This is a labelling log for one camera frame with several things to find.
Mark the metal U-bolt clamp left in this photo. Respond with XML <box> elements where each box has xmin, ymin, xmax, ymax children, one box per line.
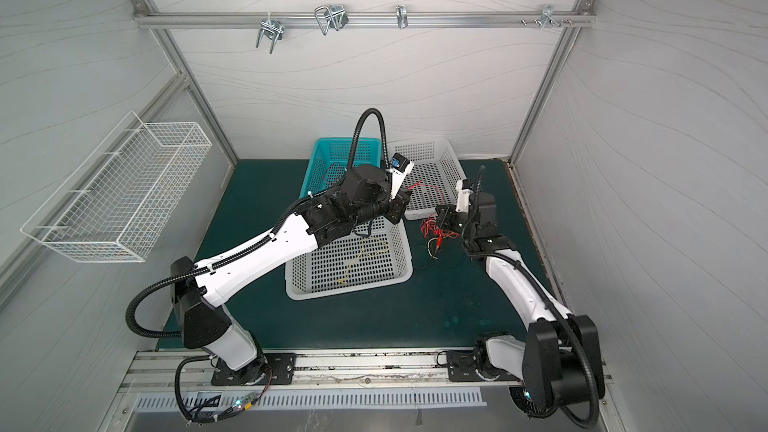
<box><xmin>255</xmin><ymin>16</ymin><xmax>284</xmax><ymax>54</ymax></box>

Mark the yellow wire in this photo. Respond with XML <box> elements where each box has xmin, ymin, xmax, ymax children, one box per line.
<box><xmin>337</xmin><ymin>233</ymin><xmax>391</xmax><ymax>287</ymax></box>

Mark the metal bracket on rail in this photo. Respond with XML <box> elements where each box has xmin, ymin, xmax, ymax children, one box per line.
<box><xmin>396</xmin><ymin>4</ymin><xmax>408</xmax><ymax>30</ymax></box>

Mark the horizontal aluminium rail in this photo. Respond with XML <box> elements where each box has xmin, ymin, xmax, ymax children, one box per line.
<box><xmin>134</xmin><ymin>9</ymin><xmax>597</xmax><ymax>30</ymax></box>

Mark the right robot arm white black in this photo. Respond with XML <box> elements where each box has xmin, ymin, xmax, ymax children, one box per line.
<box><xmin>436</xmin><ymin>179</ymin><xmax>606</xmax><ymax>430</ymax></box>

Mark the white slotted cable duct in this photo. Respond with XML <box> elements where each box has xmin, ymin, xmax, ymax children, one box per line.
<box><xmin>134</xmin><ymin>386</ymin><xmax>487</xmax><ymax>413</ymax></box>

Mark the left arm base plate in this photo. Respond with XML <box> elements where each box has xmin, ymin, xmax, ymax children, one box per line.
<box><xmin>211</xmin><ymin>353</ymin><xmax>297</xmax><ymax>387</ymax></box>

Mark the white wire wall basket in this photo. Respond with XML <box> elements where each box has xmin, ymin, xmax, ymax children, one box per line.
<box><xmin>20</xmin><ymin>112</ymin><xmax>212</xmax><ymax>263</ymax></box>

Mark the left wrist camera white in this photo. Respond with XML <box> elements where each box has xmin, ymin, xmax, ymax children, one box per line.
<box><xmin>387</xmin><ymin>153</ymin><xmax>414</xmax><ymax>200</ymax></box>

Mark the small white plastic basket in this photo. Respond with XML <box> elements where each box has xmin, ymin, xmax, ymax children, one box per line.
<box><xmin>389</xmin><ymin>138</ymin><xmax>466</xmax><ymax>221</ymax></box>

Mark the thick red wire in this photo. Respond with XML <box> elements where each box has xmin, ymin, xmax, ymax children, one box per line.
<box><xmin>407</xmin><ymin>181</ymin><xmax>448</xmax><ymax>208</ymax></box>

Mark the large white plastic basket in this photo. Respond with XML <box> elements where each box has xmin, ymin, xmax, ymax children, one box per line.
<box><xmin>285</xmin><ymin>217</ymin><xmax>413</xmax><ymax>301</ymax></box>

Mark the red wire bundle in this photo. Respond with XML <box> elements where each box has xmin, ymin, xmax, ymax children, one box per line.
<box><xmin>418</xmin><ymin>215</ymin><xmax>462</xmax><ymax>253</ymax></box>

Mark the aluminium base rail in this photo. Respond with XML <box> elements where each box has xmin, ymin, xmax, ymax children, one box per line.
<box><xmin>118</xmin><ymin>347</ymin><xmax>523</xmax><ymax>393</ymax></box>

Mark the teal plastic basket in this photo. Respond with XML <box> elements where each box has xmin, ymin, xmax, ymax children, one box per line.
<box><xmin>299</xmin><ymin>137</ymin><xmax>383</xmax><ymax>198</ymax></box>

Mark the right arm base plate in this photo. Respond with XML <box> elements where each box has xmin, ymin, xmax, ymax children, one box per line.
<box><xmin>435</xmin><ymin>349</ymin><xmax>520</xmax><ymax>383</ymax></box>

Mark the metal U-bolt clamp middle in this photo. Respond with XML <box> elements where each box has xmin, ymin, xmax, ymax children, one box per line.
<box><xmin>313</xmin><ymin>4</ymin><xmax>349</xmax><ymax>36</ymax></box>

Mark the right base cable loop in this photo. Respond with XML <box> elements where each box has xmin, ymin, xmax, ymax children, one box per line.
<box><xmin>508</xmin><ymin>385</ymin><xmax>559</xmax><ymax>421</ymax></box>

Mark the left base cable bundle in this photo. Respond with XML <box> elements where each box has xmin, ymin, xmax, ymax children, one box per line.
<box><xmin>173</xmin><ymin>355</ymin><xmax>274</xmax><ymax>425</ymax></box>

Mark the metal u-bolt clamp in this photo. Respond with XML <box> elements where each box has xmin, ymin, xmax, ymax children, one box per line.
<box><xmin>255</xmin><ymin>16</ymin><xmax>284</xmax><ymax>54</ymax></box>
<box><xmin>313</xmin><ymin>4</ymin><xmax>349</xmax><ymax>36</ymax></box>

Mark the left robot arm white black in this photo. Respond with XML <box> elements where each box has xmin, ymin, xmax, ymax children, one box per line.
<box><xmin>125</xmin><ymin>108</ymin><xmax>413</xmax><ymax>373</ymax></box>

